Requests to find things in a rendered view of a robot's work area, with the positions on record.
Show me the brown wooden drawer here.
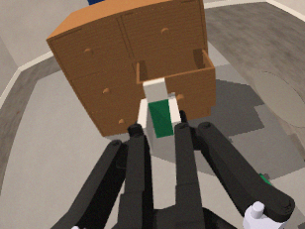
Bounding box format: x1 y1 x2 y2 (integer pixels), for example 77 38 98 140
185 107 208 119
122 0 204 59
90 100 141 135
51 17 131 78
72 63 141 110
137 49 216 112

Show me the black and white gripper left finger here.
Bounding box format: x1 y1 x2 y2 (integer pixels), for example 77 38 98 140
51 99 153 229

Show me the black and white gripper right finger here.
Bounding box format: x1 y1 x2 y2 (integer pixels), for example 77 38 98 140
168 93 295 229

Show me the brown wooden chest of drawers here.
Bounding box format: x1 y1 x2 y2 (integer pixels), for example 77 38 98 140
46 0 209 137

